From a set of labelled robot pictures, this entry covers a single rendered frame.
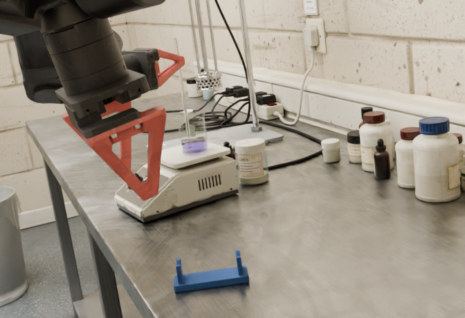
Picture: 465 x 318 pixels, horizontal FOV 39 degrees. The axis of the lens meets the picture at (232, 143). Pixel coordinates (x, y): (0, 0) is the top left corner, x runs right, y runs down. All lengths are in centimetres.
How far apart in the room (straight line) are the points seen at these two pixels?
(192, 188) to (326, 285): 40
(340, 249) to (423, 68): 53
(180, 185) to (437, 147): 44
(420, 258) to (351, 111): 67
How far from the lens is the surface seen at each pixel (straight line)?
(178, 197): 117
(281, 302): 83
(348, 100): 155
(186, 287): 89
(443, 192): 111
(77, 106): 54
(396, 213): 108
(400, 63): 143
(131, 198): 120
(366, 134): 127
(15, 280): 284
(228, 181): 121
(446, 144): 109
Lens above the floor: 114
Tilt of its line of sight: 14 degrees down
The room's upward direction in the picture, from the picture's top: 7 degrees counter-clockwise
